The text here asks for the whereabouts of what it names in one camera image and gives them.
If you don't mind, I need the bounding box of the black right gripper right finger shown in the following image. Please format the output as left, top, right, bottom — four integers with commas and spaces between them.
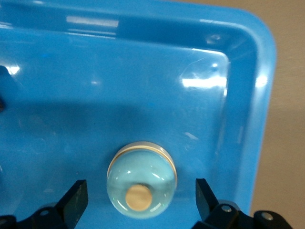
195, 177, 294, 229

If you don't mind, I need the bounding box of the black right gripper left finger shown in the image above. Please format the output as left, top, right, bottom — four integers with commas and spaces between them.
0, 179, 89, 229

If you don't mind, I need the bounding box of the blue dome bell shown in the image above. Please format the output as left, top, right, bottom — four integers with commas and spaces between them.
106, 141, 178, 219

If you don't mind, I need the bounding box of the blue plastic tray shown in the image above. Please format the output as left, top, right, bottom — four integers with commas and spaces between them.
0, 0, 277, 229

